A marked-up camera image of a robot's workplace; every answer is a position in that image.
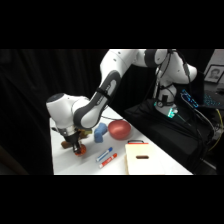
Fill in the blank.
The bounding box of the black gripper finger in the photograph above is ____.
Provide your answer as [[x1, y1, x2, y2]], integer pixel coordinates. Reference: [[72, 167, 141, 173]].
[[78, 139, 85, 154], [71, 142, 80, 156]]

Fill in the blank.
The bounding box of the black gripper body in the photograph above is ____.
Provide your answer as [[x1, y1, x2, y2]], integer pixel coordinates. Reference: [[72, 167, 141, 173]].
[[63, 127, 83, 145]]

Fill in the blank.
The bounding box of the pink bowl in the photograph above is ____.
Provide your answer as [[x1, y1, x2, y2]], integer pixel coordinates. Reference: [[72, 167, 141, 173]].
[[107, 119, 132, 141]]

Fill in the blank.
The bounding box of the large brown plush dog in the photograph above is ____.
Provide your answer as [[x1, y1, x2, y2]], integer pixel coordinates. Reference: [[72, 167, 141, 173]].
[[60, 128, 93, 150]]

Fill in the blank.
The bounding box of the blue white marker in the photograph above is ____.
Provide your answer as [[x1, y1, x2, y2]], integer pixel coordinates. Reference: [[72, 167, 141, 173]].
[[95, 146, 114, 163]]

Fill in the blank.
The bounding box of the red white marker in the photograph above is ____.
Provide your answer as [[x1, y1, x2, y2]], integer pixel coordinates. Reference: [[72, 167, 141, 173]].
[[98, 152, 119, 169]]

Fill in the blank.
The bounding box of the black curtain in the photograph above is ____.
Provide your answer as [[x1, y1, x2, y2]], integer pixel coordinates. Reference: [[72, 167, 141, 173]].
[[0, 49, 111, 176]]

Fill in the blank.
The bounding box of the black robot stand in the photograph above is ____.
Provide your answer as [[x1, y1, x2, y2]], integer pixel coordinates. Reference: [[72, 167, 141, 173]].
[[123, 97, 216, 175]]

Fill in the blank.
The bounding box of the small green light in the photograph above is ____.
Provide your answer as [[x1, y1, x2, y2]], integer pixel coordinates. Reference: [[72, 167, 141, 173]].
[[167, 108, 178, 119]]

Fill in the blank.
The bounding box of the framed portrait picture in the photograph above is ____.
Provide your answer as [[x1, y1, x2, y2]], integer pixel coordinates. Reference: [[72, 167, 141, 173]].
[[203, 64, 224, 84]]

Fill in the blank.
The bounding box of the white cutting board red handle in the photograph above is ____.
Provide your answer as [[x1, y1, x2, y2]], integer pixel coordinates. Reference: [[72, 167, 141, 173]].
[[124, 139, 167, 176]]

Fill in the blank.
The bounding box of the yellow cable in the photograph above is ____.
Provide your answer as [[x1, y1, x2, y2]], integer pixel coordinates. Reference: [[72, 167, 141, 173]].
[[207, 108, 224, 152]]

